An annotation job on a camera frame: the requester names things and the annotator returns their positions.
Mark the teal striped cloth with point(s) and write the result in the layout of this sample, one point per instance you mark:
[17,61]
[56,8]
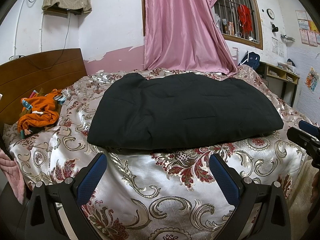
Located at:
[61,99]

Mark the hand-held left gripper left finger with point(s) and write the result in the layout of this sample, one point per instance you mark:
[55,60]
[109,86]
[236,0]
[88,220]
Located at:
[91,177]

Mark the colourful wall sticker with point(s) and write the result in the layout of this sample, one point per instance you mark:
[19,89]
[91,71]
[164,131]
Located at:
[312,80]

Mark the barred window with wooden frame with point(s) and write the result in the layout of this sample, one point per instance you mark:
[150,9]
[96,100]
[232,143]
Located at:
[250,43]

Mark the round wall clock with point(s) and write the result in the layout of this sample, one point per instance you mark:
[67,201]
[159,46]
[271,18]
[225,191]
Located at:
[270,13]

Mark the pink curtain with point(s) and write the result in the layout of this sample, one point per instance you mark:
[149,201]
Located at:
[175,25]

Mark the stack of papers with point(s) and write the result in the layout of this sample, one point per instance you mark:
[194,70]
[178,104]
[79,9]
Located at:
[285,67]

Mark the orange garment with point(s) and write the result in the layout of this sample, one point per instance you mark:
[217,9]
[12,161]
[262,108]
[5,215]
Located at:
[42,110]

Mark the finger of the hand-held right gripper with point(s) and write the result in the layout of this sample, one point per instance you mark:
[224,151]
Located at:
[297,135]
[310,128]

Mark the orange carton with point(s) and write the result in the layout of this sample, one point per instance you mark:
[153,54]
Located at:
[228,27]

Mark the white plastic bag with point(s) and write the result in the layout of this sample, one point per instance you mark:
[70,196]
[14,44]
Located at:
[218,22]

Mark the wooden headboard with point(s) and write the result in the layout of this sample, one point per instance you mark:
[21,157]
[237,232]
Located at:
[37,72]

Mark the wall shelf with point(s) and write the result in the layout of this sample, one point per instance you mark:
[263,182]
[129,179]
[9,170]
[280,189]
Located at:
[56,11]

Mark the red hanging garment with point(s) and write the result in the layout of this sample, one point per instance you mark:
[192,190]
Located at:
[244,17]

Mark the wooden cubby desk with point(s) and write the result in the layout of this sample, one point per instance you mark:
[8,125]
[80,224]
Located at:
[287,76]

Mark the metal wall rack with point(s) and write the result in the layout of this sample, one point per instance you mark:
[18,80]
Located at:
[287,37]

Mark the group of wall certificates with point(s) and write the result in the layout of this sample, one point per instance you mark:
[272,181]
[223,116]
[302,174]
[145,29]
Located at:
[305,35]

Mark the white power strip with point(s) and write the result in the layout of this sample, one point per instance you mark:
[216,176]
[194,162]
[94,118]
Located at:
[15,57]

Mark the pink cloth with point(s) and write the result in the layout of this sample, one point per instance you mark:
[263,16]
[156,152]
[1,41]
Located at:
[12,175]

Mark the floral satin bedspread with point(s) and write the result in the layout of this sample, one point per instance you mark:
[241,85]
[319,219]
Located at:
[162,180]

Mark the white wall conduit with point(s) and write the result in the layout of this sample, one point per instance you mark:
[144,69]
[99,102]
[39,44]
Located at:
[41,35]

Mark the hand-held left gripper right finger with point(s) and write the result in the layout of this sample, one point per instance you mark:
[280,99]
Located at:
[225,180]

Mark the dark cap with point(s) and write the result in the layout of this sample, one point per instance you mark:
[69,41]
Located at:
[291,62]

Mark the blue backpack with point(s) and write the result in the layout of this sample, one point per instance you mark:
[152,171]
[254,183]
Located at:
[251,60]

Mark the black jacket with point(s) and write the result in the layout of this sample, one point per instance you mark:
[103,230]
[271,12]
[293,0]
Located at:
[187,110]

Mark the white wall calendar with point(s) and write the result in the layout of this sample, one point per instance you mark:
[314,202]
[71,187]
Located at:
[277,47]

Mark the black wall-mounted device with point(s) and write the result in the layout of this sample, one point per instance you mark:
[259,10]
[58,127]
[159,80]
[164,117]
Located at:
[275,27]

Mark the person's right hand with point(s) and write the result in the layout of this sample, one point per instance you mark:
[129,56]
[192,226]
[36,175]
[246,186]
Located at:
[316,186]

